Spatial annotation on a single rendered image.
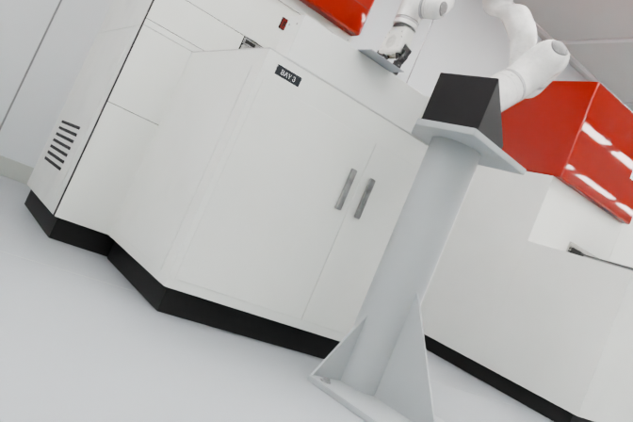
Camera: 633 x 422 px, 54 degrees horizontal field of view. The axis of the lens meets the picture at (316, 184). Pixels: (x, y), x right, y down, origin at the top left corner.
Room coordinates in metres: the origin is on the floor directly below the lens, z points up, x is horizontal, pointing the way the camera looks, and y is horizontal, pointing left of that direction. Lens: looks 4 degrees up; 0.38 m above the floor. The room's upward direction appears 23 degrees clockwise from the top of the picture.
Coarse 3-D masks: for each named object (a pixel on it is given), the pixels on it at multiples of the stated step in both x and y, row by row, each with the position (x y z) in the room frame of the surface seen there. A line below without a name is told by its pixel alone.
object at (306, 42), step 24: (288, 24) 1.84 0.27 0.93; (312, 24) 1.80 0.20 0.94; (288, 48) 1.79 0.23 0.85; (312, 48) 1.82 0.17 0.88; (336, 48) 1.86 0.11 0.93; (312, 72) 1.84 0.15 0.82; (336, 72) 1.88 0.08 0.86; (360, 72) 1.92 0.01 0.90; (384, 72) 1.97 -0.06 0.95; (360, 96) 1.94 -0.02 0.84; (384, 96) 1.99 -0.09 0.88; (408, 96) 2.04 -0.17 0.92; (408, 120) 2.06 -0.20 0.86
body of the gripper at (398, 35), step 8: (400, 24) 1.99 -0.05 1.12; (392, 32) 2.02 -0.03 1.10; (400, 32) 1.99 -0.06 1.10; (408, 32) 1.98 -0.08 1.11; (384, 40) 2.05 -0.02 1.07; (392, 40) 2.01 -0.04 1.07; (400, 40) 1.98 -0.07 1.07; (408, 40) 1.99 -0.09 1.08; (384, 48) 2.03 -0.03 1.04; (392, 48) 1.99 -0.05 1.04; (400, 48) 1.98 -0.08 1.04; (392, 56) 2.03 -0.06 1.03
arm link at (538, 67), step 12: (540, 48) 1.97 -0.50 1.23; (552, 48) 1.96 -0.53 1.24; (564, 48) 1.97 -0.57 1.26; (516, 60) 2.00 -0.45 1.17; (528, 60) 1.97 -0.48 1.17; (540, 60) 1.96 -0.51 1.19; (552, 60) 1.95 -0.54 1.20; (564, 60) 1.96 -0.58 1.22; (516, 72) 1.94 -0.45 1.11; (528, 72) 1.96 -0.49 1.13; (540, 72) 1.96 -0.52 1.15; (552, 72) 1.96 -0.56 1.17; (528, 84) 1.95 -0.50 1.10; (540, 84) 1.97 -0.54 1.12
